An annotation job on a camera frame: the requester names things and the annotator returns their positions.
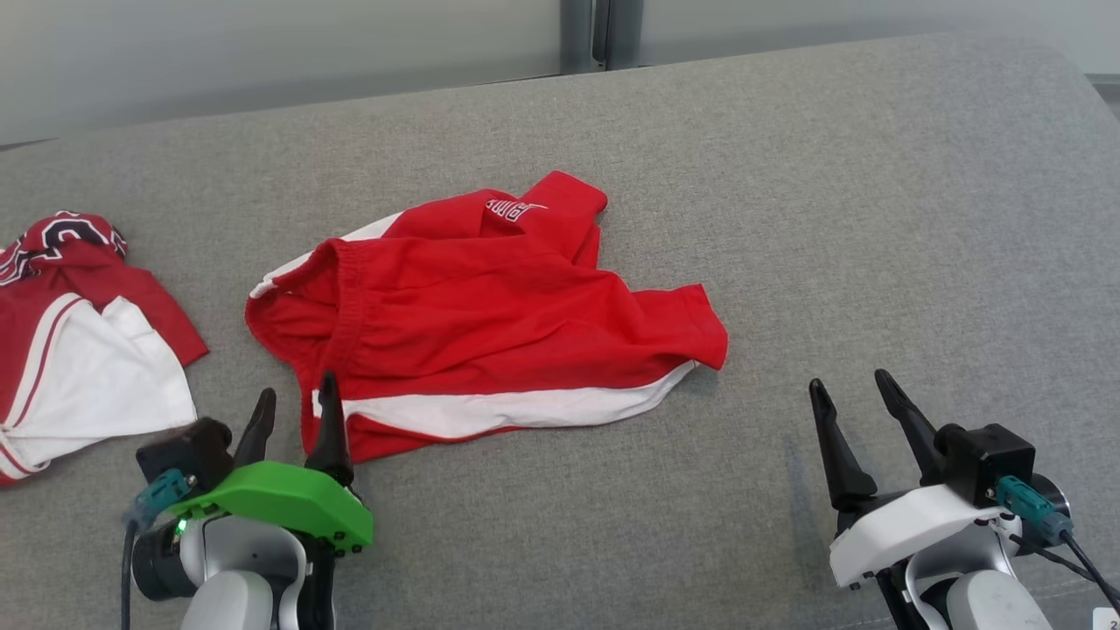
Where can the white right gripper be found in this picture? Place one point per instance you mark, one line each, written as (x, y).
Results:
(901, 529)

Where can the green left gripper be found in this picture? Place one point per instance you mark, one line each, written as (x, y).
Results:
(280, 503)

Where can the red shorts with white stripe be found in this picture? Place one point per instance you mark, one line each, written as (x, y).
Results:
(490, 324)

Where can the red jersey with white sleeves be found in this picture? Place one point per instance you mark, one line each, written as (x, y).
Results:
(79, 350)

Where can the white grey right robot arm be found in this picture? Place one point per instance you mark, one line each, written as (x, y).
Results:
(971, 586)

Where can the white paper tag right arm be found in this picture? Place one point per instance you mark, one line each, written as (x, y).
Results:
(1108, 619)

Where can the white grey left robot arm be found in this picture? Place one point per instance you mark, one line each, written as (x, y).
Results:
(232, 577)

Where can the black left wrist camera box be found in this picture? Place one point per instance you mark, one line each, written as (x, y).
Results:
(188, 451)

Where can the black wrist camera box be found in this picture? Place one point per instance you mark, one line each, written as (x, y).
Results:
(188, 451)
(989, 459)

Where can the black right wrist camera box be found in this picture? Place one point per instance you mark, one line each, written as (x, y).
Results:
(989, 459)

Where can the grey metal partition post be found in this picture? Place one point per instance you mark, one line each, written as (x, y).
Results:
(601, 33)

